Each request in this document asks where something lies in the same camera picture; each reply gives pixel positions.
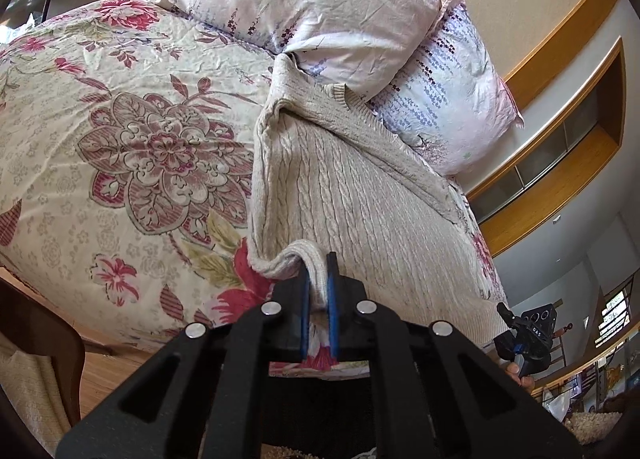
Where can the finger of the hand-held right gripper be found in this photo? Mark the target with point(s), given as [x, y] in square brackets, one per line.
[506, 316]
[510, 345]

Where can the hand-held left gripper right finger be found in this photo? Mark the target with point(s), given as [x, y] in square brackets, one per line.
[333, 311]

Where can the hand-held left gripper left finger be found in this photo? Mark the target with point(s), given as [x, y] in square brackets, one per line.
[302, 321]

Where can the person's right hand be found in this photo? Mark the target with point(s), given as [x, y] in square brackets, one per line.
[520, 376]

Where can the stair railing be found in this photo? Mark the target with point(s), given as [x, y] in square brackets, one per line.
[600, 356]

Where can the barred window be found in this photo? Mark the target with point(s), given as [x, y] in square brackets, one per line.
[612, 316]

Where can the beige shaggy rug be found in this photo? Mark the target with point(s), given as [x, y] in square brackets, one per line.
[597, 426]

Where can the wooden framed glass partition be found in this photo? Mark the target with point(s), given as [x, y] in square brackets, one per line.
[550, 189]

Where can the dark wooden chair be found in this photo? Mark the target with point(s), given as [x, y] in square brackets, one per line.
[55, 339]

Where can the cream knitted cloth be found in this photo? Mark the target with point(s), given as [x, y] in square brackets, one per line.
[25, 399]

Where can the cream floral bed sheet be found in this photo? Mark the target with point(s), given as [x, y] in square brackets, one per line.
[125, 89]

